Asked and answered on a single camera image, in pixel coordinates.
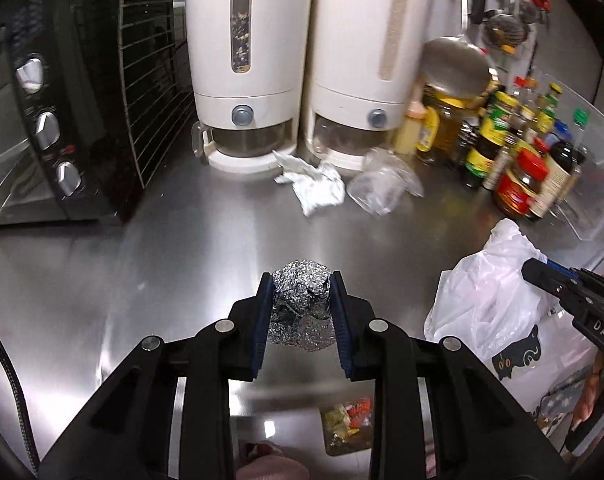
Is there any aluminium foil ball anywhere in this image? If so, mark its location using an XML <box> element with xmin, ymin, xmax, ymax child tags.
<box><xmin>267</xmin><ymin>259</ymin><xmax>336</xmax><ymax>352</ymax></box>

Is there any white plastic bag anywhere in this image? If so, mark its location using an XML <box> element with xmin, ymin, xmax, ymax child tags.
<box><xmin>422</xmin><ymin>218</ymin><xmax>564</xmax><ymax>366</ymax></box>

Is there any trash bin with waste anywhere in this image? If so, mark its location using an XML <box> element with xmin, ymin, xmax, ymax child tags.
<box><xmin>319</xmin><ymin>396</ymin><xmax>374</xmax><ymax>456</ymax></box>

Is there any person's right hand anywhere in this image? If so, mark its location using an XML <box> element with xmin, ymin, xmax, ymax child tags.
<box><xmin>573</xmin><ymin>351</ymin><xmax>604</xmax><ymax>427</ymax></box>

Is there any red lid chili sauce jar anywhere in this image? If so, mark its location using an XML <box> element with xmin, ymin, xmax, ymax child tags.
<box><xmin>493</xmin><ymin>150</ymin><xmax>549</xmax><ymax>218</ymax></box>

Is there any crumpled white tissue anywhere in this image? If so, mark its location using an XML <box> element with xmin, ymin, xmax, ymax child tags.
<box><xmin>272</xmin><ymin>151</ymin><xmax>345</xmax><ymax>217</ymax></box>

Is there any white label dark bottle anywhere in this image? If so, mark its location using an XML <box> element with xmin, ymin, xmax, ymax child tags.
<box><xmin>529</xmin><ymin>140</ymin><xmax>574</xmax><ymax>221</ymax></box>

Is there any clear plastic storage box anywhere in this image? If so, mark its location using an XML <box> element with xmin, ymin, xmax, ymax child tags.
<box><xmin>540</xmin><ymin>73</ymin><xmax>604</xmax><ymax>240</ymax></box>

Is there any clear crumpled plastic wrap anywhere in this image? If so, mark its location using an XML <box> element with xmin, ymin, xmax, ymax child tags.
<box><xmin>346</xmin><ymin>148</ymin><xmax>424</xmax><ymax>216</ymax></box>

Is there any green label soy sauce bottle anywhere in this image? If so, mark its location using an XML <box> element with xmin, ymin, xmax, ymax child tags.
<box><xmin>462</xmin><ymin>91</ymin><xmax>518</xmax><ymax>190</ymax></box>

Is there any yellow lid oil jar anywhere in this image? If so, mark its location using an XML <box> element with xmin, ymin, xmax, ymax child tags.
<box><xmin>415</xmin><ymin>87</ymin><xmax>469</xmax><ymax>165</ymax></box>

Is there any steel ladle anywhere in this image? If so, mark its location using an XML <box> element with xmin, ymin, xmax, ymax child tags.
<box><xmin>420</xmin><ymin>0</ymin><xmax>492</xmax><ymax>100</ymax></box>

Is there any white cereal dispenser left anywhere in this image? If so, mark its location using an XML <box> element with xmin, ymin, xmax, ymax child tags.
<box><xmin>186</xmin><ymin>0</ymin><xmax>311</xmax><ymax>174</ymax></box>

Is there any white cereal dispenser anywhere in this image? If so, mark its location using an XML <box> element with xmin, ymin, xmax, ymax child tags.
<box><xmin>302</xmin><ymin>0</ymin><xmax>432</xmax><ymax>171</ymax></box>
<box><xmin>186</xmin><ymin>0</ymin><xmax>311</xmax><ymax>174</ymax></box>

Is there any black toaster oven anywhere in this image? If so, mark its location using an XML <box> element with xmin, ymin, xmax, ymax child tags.
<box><xmin>0</xmin><ymin>0</ymin><xmax>196</xmax><ymax>227</ymax></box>

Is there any white cereal dispenser right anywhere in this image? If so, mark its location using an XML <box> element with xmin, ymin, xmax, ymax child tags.
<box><xmin>302</xmin><ymin>0</ymin><xmax>432</xmax><ymax>171</ymax></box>

